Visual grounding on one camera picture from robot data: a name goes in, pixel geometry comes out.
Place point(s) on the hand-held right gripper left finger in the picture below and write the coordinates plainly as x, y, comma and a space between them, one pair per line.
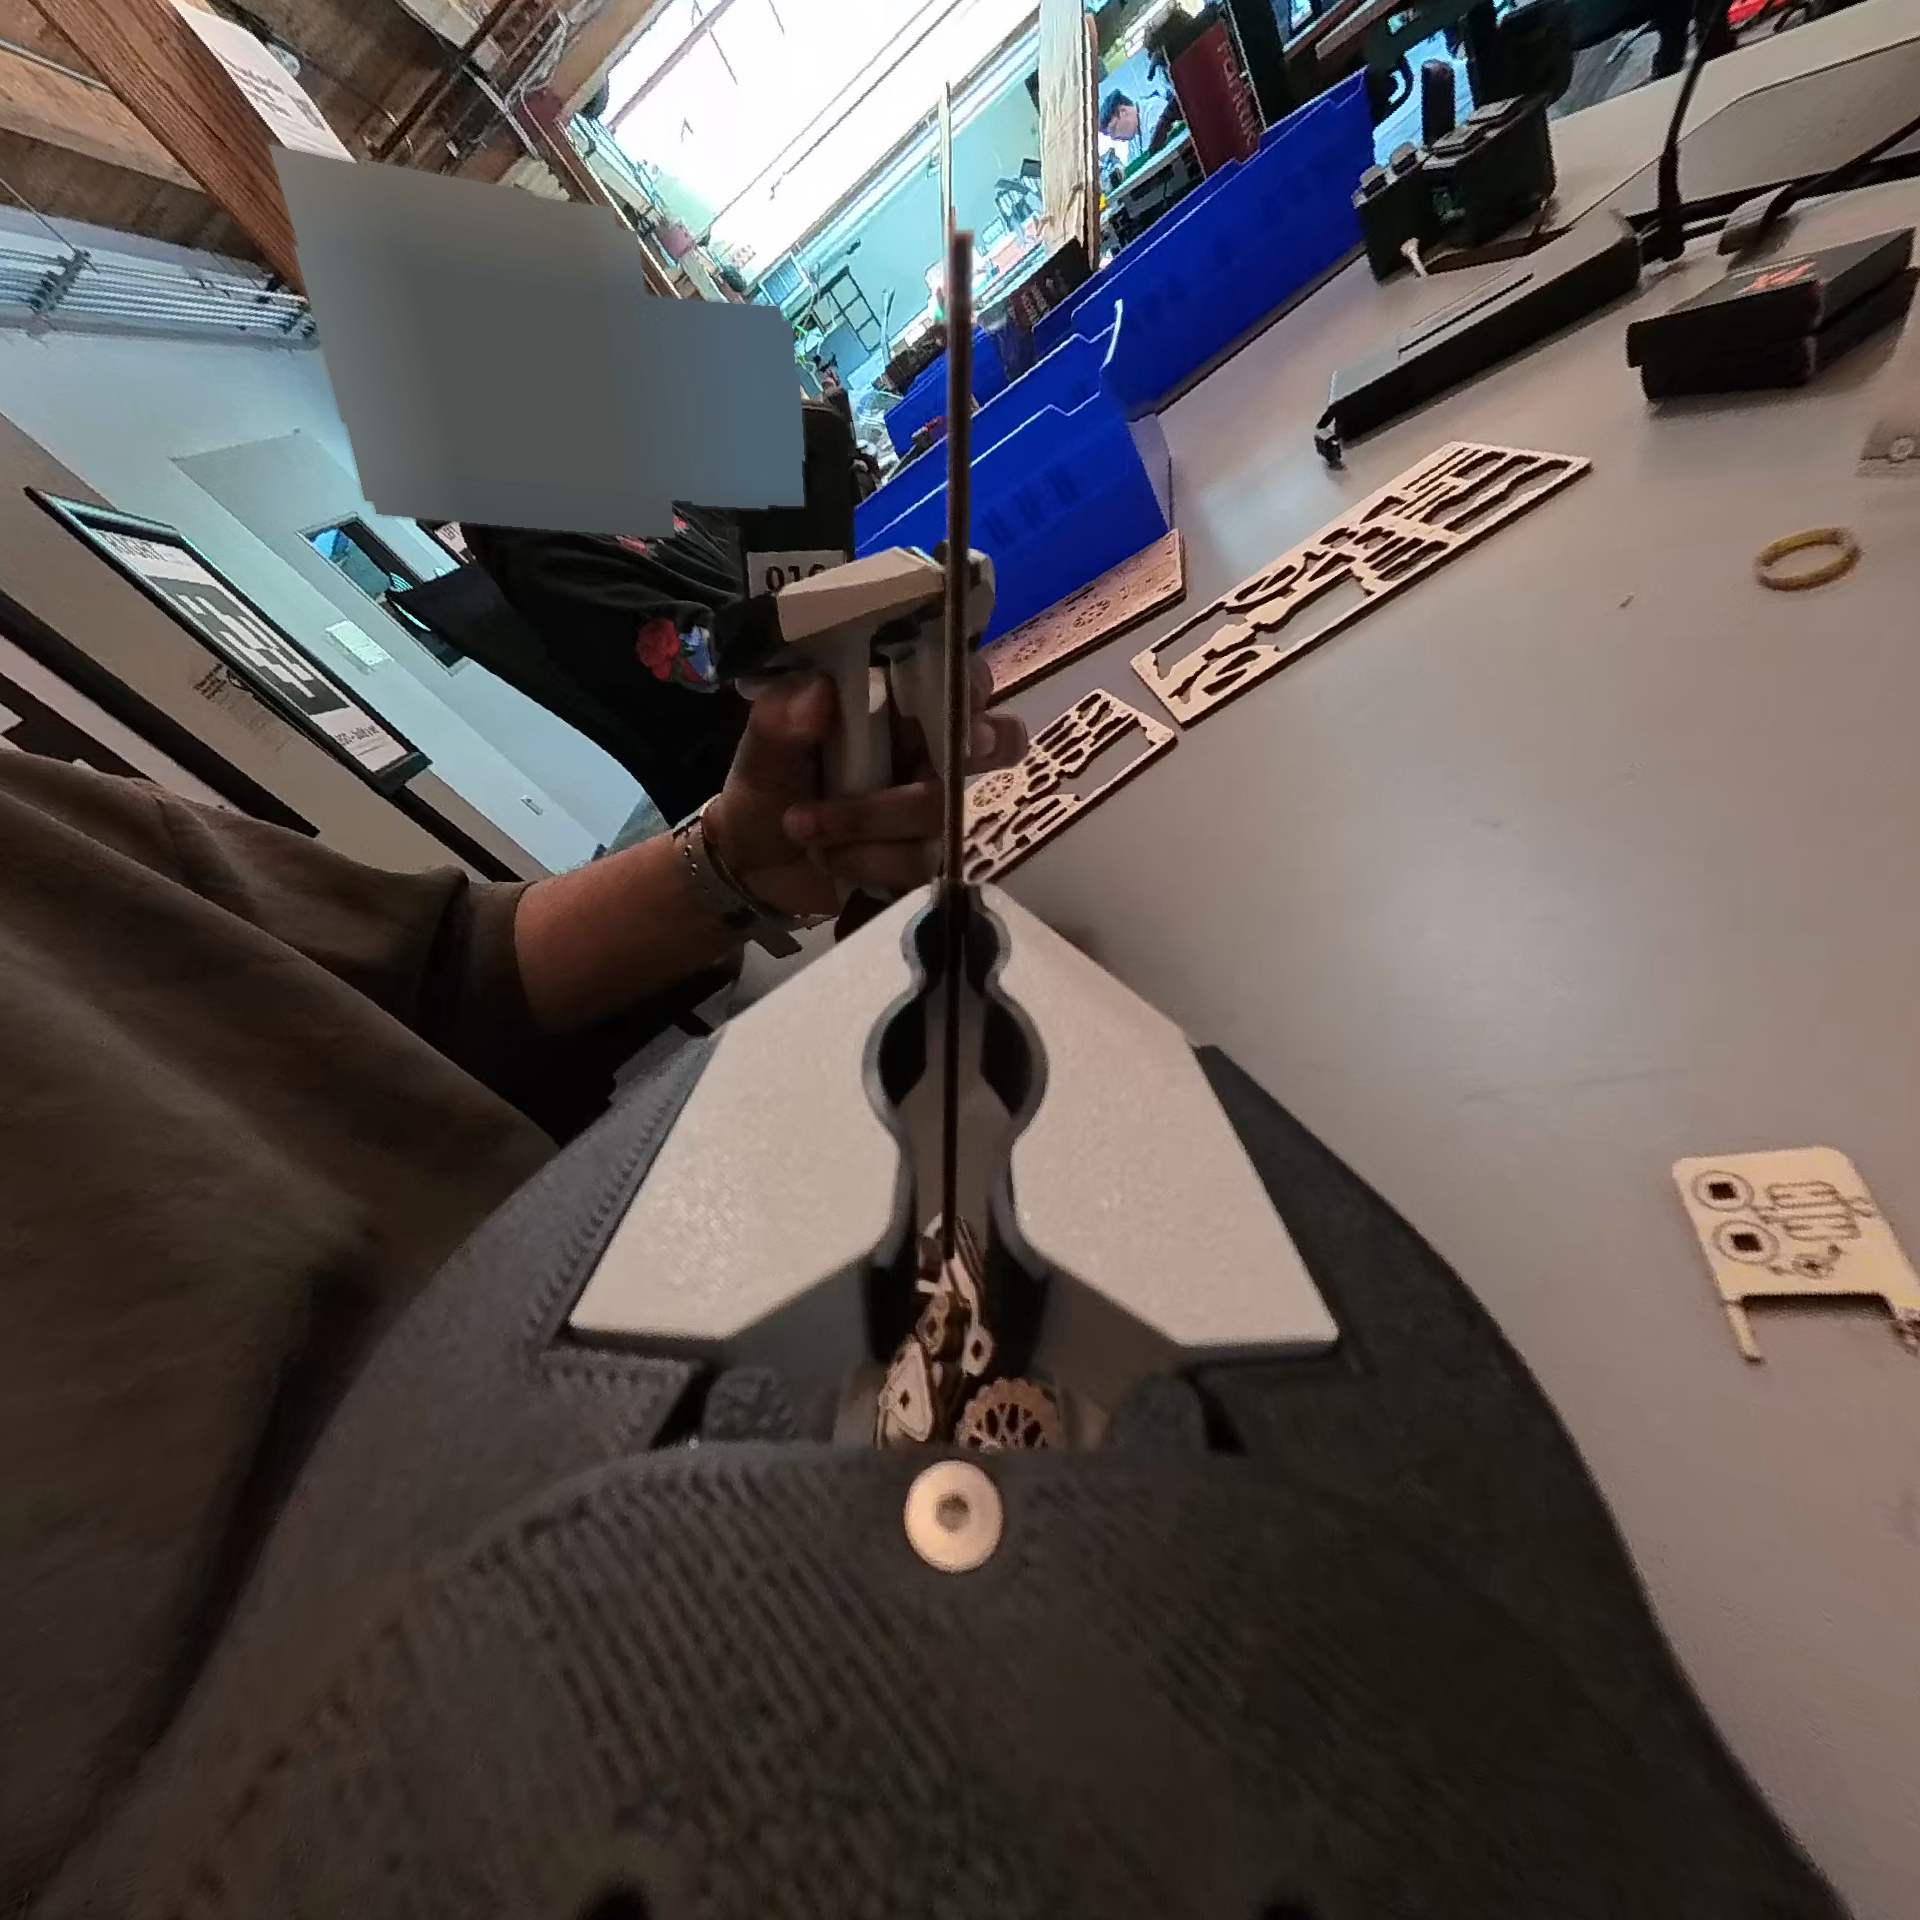
753, 1185

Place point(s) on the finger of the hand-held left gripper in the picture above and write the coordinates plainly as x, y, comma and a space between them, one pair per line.
919, 704
857, 601

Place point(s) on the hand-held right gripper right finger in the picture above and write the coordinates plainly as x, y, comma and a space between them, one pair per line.
1157, 1185

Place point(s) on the person's left forearm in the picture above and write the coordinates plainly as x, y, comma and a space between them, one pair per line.
633, 930

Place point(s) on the grey desk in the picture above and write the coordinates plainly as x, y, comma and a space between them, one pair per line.
1424, 900

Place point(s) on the person's left hand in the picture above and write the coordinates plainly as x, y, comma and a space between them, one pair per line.
778, 767

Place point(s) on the wooden sheet with engraved gears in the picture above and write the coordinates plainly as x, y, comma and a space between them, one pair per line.
1109, 614

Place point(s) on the blue plastic bin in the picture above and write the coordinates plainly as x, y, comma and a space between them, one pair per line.
1051, 495
1244, 255

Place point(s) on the wooden sheet with curvy cutouts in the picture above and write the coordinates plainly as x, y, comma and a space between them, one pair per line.
1149, 737

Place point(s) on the person's olive sweater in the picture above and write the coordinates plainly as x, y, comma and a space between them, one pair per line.
228, 1197

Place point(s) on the small pale wooden sheet fragment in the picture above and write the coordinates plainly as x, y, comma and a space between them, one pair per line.
1738, 1243

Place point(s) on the long wooden sheet with cutouts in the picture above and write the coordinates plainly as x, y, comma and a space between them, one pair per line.
1560, 473

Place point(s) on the black flat device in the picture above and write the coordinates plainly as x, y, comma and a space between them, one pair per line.
1503, 330

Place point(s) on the black box with red mark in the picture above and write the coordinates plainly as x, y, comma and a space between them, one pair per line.
1770, 316

